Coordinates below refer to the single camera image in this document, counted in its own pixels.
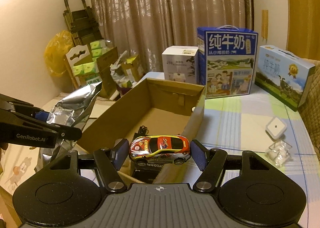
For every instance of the quilted beige chair cover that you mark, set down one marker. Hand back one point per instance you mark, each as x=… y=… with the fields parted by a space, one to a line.
x=310 y=110

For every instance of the white humidifier box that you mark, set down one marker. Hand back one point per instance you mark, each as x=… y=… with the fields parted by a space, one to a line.
x=180 y=63

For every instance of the yellow plastic bag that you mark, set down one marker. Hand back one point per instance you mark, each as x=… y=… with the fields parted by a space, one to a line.
x=55 y=51

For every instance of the small clear plastic box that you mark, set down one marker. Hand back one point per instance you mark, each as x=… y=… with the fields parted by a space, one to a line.
x=279 y=153

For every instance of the blue milk carton box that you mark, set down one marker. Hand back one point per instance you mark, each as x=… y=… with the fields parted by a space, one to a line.
x=226 y=60

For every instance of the green light-blue milk carton box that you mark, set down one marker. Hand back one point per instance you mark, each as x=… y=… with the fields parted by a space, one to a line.
x=284 y=75

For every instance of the red yellow toy car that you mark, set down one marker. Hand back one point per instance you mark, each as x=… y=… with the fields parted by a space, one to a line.
x=160 y=150

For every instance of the small open cardboard box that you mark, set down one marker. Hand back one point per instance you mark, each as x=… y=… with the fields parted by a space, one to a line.
x=126 y=72

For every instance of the cardboard box with tissue packs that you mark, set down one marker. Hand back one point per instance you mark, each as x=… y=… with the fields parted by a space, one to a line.
x=104 y=53

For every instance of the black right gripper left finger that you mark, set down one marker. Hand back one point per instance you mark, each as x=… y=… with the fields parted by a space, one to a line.
x=109 y=162

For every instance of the silver green foil pouch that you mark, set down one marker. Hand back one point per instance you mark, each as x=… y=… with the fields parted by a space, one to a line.
x=72 y=111

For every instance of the white square night light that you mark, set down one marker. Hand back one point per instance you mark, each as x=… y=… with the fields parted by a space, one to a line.
x=275 y=128

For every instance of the person's left hand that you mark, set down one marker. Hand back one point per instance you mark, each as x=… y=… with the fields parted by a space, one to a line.
x=4 y=146

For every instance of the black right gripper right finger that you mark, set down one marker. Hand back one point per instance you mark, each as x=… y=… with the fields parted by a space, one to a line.
x=210 y=163

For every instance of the beige curtain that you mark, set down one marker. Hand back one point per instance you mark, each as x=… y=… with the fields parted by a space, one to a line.
x=147 y=27

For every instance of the brown cardboard box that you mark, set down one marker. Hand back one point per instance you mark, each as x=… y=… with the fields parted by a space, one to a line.
x=164 y=107

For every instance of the black shaver box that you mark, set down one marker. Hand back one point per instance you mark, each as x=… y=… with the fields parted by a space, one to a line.
x=145 y=166

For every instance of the white carved wooden board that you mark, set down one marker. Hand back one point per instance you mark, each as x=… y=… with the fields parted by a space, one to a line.
x=76 y=56

